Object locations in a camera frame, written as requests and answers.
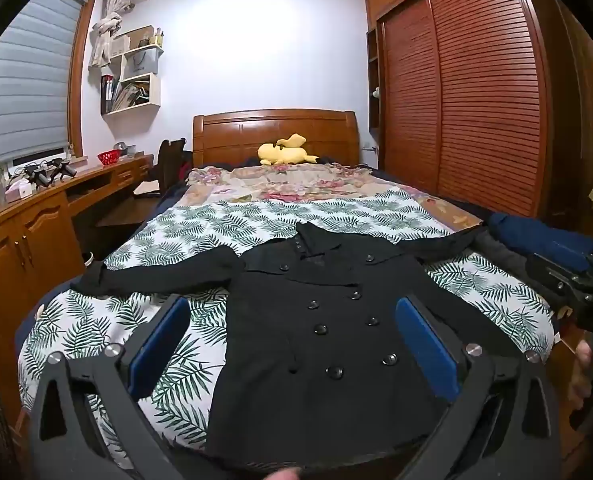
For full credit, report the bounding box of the wooden bed headboard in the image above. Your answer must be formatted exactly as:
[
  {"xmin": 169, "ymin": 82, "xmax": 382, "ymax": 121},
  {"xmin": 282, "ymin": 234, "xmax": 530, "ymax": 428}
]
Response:
[{"xmin": 192, "ymin": 108, "xmax": 361, "ymax": 168}]

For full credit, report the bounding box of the person's right hand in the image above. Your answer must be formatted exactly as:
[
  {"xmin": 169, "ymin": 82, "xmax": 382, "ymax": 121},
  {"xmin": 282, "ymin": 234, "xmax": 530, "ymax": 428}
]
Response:
[{"xmin": 569, "ymin": 342, "xmax": 593, "ymax": 411}]

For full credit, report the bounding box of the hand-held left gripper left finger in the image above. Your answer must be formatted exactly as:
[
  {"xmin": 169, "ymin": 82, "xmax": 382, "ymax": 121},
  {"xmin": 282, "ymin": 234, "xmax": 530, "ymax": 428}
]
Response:
[{"xmin": 29, "ymin": 294, "xmax": 192, "ymax": 480}]

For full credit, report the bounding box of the black double-breasted coat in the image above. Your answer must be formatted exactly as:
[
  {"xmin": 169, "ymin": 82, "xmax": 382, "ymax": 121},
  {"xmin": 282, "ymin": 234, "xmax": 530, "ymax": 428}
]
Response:
[{"xmin": 70, "ymin": 220, "xmax": 527, "ymax": 471}]

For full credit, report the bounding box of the white paper bag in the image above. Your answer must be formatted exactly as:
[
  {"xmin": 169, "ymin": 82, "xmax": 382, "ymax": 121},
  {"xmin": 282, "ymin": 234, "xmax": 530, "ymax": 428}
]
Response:
[{"xmin": 126, "ymin": 45, "xmax": 163, "ymax": 78}]

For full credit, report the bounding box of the wooden window frame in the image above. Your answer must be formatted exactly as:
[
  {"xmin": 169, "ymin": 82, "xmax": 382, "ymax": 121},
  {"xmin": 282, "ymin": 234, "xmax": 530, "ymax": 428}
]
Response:
[{"xmin": 0, "ymin": 0, "xmax": 100, "ymax": 176}]

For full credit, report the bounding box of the tied beige curtain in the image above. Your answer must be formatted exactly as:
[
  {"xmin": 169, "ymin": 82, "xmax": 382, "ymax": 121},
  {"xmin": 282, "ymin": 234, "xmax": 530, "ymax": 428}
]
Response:
[{"xmin": 89, "ymin": 0, "xmax": 134, "ymax": 68}]

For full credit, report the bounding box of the wooden desk cabinet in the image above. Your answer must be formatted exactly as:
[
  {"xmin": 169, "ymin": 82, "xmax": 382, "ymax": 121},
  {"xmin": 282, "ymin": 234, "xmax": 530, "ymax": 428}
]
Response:
[{"xmin": 0, "ymin": 152, "xmax": 157, "ymax": 411}]

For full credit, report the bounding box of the floral blanket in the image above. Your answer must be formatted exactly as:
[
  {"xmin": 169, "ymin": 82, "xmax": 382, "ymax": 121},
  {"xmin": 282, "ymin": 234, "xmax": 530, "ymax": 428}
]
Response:
[{"xmin": 184, "ymin": 164, "xmax": 482, "ymax": 226}]

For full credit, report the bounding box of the pink tissue box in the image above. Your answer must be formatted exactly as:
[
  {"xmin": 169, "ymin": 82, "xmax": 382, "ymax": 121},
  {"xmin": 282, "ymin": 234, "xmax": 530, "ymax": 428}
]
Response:
[{"xmin": 6, "ymin": 182, "xmax": 32, "ymax": 204}]

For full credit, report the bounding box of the folded navy garment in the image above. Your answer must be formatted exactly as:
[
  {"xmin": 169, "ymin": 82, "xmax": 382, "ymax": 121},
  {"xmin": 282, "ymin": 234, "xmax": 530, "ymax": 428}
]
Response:
[{"xmin": 489, "ymin": 211, "xmax": 593, "ymax": 273}]

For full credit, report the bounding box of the yellow plush toy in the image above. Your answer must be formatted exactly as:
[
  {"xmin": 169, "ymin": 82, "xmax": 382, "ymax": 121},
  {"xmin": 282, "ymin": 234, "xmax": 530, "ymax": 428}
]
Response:
[{"xmin": 258, "ymin": 133, "xmax": 321, "ymax": 166}]

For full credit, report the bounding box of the grey window blind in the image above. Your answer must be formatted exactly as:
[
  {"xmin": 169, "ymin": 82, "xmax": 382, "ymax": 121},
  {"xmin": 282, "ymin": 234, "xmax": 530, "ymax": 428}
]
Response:
[{"xmin": 0, "ymin": 0, "xmax": 86, "ymax": 173}]

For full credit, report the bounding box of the leaf print bed sheet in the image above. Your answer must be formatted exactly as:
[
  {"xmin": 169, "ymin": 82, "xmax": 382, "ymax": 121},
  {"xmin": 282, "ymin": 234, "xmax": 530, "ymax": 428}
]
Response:
[{"xmin": 16, "ymin": 187, "xmax": 557, "ymax": 456}]

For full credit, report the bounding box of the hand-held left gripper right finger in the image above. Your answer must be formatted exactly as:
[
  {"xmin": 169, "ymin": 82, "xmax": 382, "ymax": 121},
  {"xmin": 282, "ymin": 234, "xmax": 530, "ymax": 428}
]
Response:
[{"xmin": 395, "ymin": 294, "xmax": 561, "ymax": 480}]

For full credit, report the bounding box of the white wall shelf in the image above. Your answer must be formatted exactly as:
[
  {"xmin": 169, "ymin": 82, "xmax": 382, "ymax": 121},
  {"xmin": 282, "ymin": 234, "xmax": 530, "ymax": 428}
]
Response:
[{"xmin": 100, "ymin": 25, "xmax": 164, "ymax": 116}]

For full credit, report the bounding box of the black hand-held device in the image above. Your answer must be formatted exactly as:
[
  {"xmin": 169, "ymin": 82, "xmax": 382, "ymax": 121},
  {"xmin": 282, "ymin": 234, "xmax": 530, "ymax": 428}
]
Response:
[
  {"xmin": 46, "ymin": 157, "xmax": 77, "ymax": 181},
  {"xmin": 24, "ymin": 165, "xmax": 52, "ymax": 191}
]

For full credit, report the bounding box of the dark wooden chair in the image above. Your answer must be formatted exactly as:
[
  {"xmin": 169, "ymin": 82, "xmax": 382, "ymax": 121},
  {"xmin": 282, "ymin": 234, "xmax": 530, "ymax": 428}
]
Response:
[{"xmin": 134, "ymin": 137, "xmax": 187, "ymax": 198}]

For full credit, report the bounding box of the wooden louvred wardrobe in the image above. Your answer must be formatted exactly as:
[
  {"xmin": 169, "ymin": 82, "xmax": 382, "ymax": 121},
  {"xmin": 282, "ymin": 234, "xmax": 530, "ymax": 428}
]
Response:
[{"xmin": 363, "ymin": 0, "xmax": 557, "ymax": 231}]

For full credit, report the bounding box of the wooden door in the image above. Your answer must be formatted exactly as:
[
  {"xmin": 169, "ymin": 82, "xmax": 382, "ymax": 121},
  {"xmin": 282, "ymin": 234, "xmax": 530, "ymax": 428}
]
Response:
[{"xmin": 551, "ymin": 0, "xmax": 593, "ymax": 241}]

